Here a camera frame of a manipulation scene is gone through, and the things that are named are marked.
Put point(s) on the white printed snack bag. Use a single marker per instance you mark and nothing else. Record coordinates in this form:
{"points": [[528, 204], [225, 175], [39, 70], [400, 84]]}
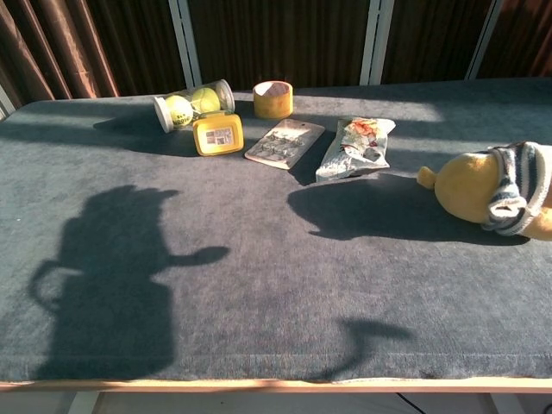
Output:
{"points": [[353, 151]]}

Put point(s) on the yellow-green tennis ball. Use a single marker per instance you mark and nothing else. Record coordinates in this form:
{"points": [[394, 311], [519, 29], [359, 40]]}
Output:
{"points": [[206, 100], [178, 113]]}

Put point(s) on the yellow tape roll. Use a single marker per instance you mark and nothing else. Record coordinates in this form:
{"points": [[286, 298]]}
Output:
{"points": [[272, 105]]}

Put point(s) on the white blister pack of clips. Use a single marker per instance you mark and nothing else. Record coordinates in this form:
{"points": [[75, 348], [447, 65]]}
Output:
{"points": [[284, 144]]}

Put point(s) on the clear plastic tennis ball tube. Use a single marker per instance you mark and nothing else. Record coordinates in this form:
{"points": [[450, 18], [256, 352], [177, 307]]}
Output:
{"points": [[224, 92]]}

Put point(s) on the white frame post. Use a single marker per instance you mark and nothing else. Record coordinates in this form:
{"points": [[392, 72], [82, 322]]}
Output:
{"points": [[185, 43], [5, 103], [376, 43], [483, 43]]}

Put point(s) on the white table leg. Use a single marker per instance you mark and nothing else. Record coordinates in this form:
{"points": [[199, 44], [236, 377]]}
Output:
{"points": [[82, 403], [504, 403]]}

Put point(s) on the yellow plastic box with label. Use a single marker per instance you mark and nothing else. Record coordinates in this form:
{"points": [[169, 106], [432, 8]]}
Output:
{"points": [[217, 138]]}

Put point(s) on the yellow plush toy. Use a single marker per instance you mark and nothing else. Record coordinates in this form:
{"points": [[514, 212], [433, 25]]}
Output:
{"points": [[470, 190]]}

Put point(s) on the dark brown curtain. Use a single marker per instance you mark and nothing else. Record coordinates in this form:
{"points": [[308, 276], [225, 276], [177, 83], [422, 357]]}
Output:
{"points": [[522, 39], [431, 39], [280, 43], [86, 47]]}

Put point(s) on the grey-blue table cloth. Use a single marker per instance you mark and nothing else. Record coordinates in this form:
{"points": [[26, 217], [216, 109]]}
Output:
{"points": [[267, 280]]}

